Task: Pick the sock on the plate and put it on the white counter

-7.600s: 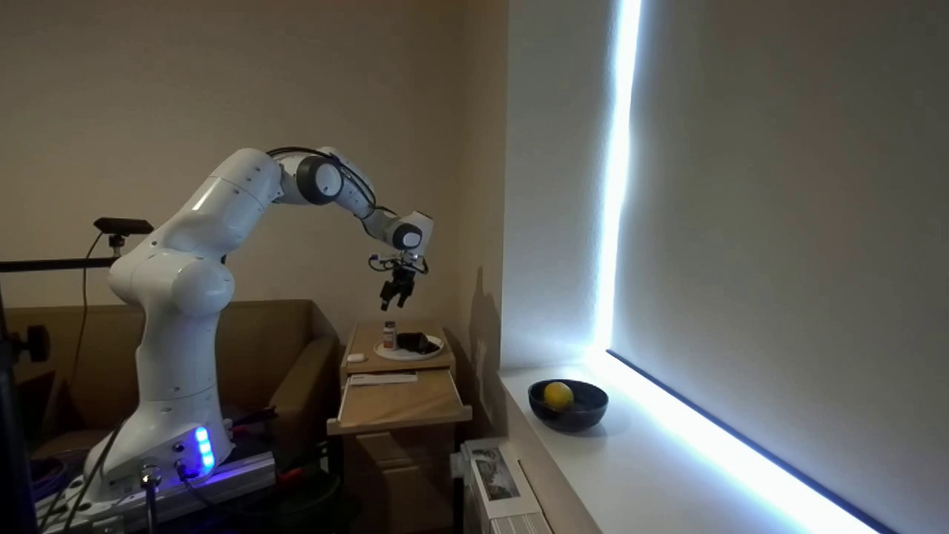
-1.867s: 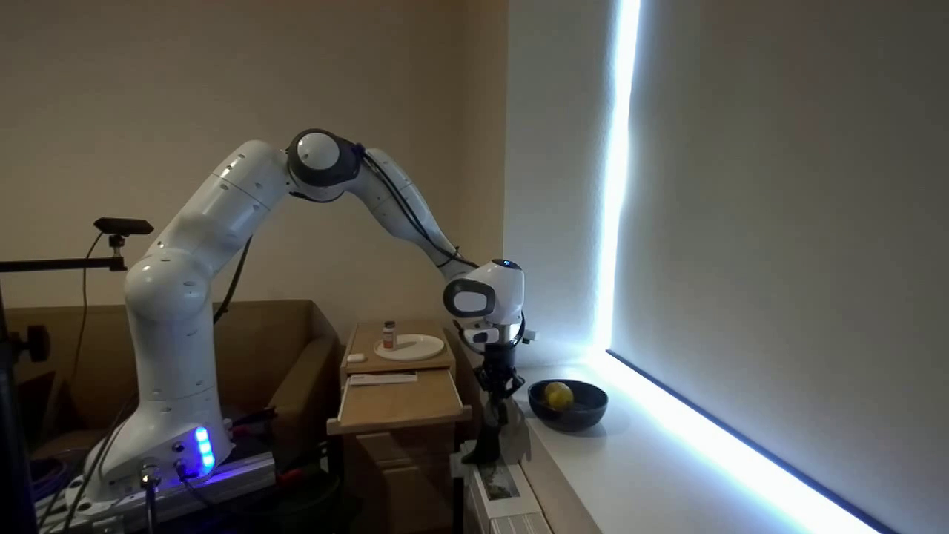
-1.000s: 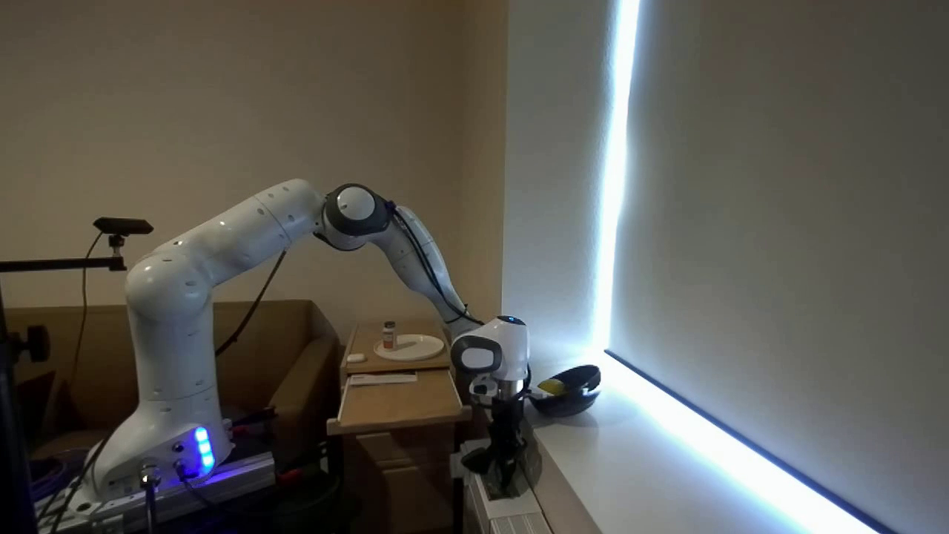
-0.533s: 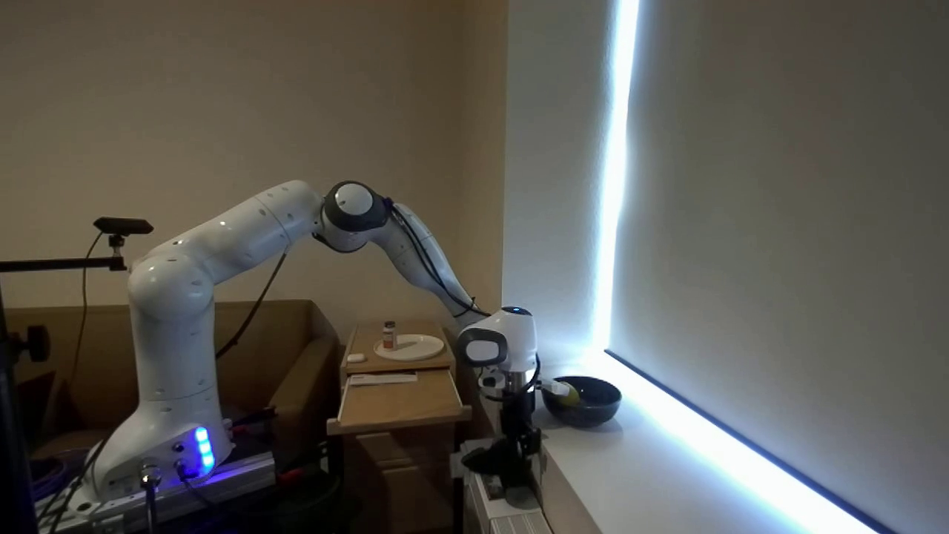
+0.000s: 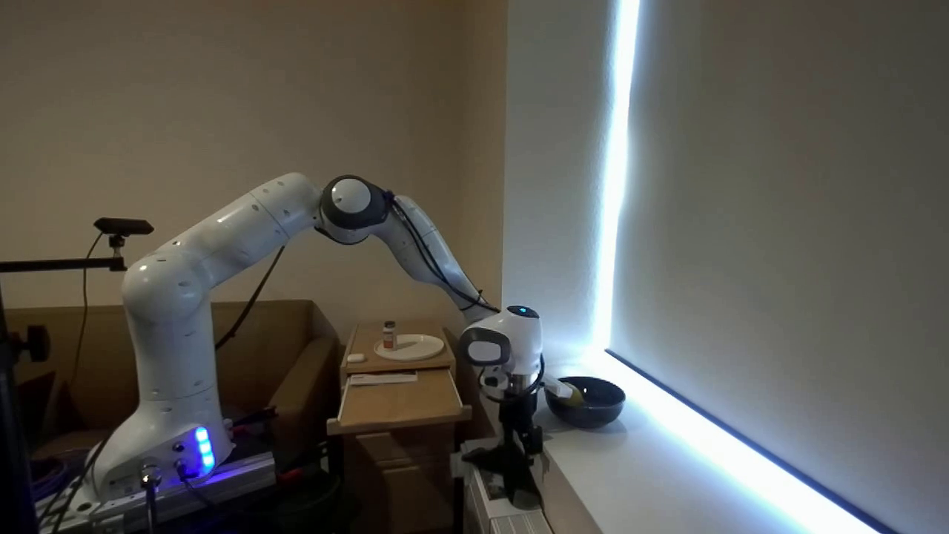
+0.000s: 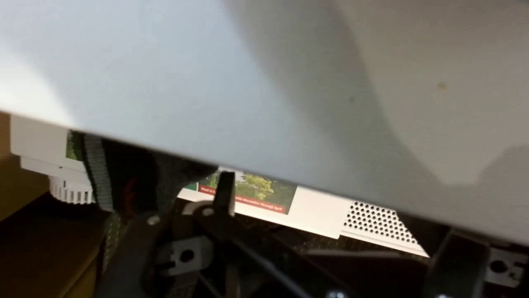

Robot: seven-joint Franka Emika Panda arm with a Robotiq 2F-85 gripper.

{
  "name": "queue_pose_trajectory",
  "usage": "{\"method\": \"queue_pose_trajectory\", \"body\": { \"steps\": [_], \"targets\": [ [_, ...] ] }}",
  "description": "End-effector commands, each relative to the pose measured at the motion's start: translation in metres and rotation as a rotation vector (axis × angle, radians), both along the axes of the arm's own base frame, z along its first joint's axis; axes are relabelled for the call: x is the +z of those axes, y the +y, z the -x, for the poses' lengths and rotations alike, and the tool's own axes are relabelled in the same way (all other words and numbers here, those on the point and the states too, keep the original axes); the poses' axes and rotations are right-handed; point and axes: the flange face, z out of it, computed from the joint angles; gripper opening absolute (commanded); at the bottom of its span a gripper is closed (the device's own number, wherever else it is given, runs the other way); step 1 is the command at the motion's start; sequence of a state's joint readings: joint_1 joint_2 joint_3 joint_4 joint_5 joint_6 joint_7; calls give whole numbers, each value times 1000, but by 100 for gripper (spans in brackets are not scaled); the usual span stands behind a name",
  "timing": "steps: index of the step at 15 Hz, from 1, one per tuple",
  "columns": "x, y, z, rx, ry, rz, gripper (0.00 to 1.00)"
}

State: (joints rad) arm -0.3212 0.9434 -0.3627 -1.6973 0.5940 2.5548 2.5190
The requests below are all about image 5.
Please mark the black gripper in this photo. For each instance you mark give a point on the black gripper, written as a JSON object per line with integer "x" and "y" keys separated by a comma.
{"x": 517, "y": 403}

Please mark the dark grey sock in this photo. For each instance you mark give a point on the dark grey sock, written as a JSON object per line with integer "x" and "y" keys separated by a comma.
{"x": 508, "y": 476}

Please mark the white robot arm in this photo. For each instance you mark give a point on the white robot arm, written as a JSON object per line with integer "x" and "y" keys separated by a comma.
{"x": 173, "y": 327}

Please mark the robot base platform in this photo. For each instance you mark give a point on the robot base platform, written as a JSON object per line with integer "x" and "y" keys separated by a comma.
{"x": 232, "y": 478}

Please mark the white round plate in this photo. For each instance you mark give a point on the white round plate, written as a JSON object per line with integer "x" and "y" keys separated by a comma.
{"x": 413, "y": 348}

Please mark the white radiator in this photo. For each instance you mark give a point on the white radiator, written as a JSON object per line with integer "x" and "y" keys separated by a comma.
{"x": 486, "y": 508}

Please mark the black bowl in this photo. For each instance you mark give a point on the black bowl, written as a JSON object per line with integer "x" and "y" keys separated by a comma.
{"x": 591, "y": 407}

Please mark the wide cardboard board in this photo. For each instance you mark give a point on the wide cardboard board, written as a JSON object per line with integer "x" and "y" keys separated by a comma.
{"x": 403, "y": 404}

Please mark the tall cardboard box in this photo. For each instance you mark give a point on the tall cardboard box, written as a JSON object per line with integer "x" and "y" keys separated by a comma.
{"x": 403, "y": 478}

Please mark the white printed paper leaflet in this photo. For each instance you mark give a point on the white printed paper leaflet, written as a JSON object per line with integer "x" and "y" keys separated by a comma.
{"x": 380, "y": 378}

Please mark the white bottle purple cap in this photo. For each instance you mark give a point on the white bottle purple cap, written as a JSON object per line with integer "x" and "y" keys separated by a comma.
{"x": 391, "y": 333}

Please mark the small plain white bottle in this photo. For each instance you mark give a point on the small plain white bottle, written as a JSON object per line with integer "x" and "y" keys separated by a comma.
{"x": 354, "y": 358}

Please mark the large open cardboard box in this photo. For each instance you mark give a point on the large open cardboard box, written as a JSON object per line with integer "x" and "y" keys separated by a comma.
{"x": 277, "y": 345}

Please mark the wide grey roller blind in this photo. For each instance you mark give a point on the wide grey roller blind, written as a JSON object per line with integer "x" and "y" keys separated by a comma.
{"x": 791, "y": 226}

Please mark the black camera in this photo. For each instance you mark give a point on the black camera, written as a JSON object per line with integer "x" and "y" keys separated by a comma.
{"x": 122, "y": 226}

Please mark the black camera boom pole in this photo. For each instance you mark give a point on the black camera boom pole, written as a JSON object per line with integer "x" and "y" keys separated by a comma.
{"x": 60, "y": 266}

